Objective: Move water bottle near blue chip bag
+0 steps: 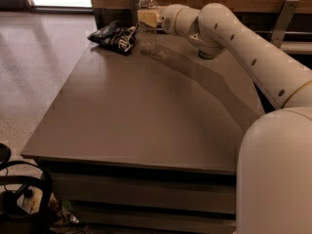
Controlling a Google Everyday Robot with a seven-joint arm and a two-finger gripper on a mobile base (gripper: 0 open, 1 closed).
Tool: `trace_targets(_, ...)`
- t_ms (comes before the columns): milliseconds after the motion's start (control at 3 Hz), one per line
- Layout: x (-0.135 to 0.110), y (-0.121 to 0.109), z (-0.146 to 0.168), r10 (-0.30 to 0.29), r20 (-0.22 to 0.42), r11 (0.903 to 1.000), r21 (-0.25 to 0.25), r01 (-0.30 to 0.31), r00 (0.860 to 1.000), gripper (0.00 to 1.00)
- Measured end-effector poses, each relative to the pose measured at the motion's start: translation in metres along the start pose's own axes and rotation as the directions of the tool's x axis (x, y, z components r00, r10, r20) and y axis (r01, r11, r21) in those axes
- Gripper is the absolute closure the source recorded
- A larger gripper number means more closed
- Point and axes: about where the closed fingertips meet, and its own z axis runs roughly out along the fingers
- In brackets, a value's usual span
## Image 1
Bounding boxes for metal wall bracket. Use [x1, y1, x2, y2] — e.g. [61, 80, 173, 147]
[270, 0, 299, 48]
[131, 0, 140, 24]

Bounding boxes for right metal wall bracket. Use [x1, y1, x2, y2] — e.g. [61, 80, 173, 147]
[270, 0, 299, 48]

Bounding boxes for left metal wall bracket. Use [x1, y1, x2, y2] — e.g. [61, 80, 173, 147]
[131, 0, 140, 24]

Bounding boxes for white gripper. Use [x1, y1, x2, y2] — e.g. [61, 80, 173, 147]
[137, 4, 186, 35]

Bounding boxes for grey drawer cabinet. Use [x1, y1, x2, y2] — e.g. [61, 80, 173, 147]
[23, 35, 263, 234]

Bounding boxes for clear plastic water bottle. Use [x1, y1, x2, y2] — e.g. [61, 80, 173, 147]
[138, 0, 158, 52]

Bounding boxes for blue chip bag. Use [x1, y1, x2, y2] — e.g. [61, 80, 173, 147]
[87, 20, 137, 56]

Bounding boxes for green soda can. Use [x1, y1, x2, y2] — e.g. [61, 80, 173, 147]
[198, 51, 215, 59]

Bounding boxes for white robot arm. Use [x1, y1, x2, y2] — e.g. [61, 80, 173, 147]
[137, 3, 312, 234]

